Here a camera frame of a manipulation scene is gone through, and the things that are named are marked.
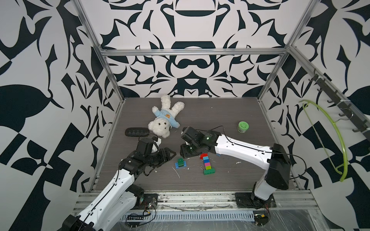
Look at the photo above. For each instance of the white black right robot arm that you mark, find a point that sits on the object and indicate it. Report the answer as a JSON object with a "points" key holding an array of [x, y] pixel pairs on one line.
{"points": [[273, 160]]}

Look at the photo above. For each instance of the black remote control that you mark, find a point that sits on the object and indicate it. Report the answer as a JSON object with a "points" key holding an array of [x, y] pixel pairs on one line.
{"points": [[137, 132]]}

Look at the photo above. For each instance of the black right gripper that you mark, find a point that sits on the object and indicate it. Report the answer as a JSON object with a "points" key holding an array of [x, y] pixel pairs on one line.
{"points": [[183, 151]]}

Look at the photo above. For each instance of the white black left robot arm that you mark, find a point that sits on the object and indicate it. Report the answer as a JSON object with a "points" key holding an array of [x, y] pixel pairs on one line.
{"points": [[121, 194]]}

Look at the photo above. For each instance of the long blue lego brick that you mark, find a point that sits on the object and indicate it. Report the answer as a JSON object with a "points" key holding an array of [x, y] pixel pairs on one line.
{"points": [[176, 166]]}

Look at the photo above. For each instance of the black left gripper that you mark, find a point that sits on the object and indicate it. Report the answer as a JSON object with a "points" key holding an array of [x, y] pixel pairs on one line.
{"points": [[165, 157]]}

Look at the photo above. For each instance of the light green tall lego brick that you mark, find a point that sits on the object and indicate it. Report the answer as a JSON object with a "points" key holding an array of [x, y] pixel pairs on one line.
{"points": [[180, 161]]}

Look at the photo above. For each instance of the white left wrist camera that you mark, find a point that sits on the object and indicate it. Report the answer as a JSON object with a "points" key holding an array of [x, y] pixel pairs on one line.
{"points": [[156, 144]]}

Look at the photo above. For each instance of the red lego brick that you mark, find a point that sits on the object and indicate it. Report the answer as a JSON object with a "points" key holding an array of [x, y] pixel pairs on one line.
{"points": [[203, 155]]}

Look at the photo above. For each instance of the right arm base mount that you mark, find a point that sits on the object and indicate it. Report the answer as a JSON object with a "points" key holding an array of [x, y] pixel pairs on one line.
{"points": [[249, 200]]}

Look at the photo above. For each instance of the black wall hook rack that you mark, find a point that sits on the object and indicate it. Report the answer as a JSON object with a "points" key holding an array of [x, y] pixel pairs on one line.
{"points": [[349, 110]]}

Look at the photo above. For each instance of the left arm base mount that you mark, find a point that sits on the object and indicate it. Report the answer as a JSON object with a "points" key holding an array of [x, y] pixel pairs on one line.
{"points": [[143, 198]]}

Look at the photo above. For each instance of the white teddy bear blue shirt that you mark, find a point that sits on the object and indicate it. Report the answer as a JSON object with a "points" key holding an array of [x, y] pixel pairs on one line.
{"points": [[165, 117]]}

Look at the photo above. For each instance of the green long lego plate brick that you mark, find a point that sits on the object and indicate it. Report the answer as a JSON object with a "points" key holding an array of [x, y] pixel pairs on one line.
{"points": [[209, 171]]}

